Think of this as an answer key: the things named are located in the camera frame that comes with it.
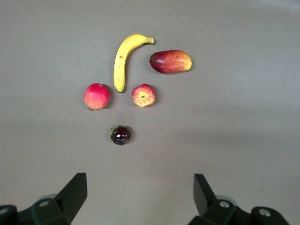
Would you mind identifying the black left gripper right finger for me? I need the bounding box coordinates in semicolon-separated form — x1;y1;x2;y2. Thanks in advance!
187;173;291;225

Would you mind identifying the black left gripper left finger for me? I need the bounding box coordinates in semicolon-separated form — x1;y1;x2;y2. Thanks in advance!
0;172;88;225

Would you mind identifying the red yellow apple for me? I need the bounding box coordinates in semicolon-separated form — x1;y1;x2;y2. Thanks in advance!
132;83;156;108

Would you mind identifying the yellow banana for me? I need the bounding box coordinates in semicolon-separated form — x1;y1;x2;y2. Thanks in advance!
113;34;155;93

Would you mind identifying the dark purple mangosteen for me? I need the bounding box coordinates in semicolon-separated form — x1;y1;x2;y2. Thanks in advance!
110;125;132;146

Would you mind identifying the brown table mat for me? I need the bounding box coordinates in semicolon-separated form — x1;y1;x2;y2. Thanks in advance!
0;0;300;225

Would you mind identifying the red pomegranate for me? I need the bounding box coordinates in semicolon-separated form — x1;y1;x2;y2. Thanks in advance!
83;83;111;112

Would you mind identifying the red yellow mango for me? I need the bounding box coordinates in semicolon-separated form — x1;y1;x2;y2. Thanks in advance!
149;49;193;75

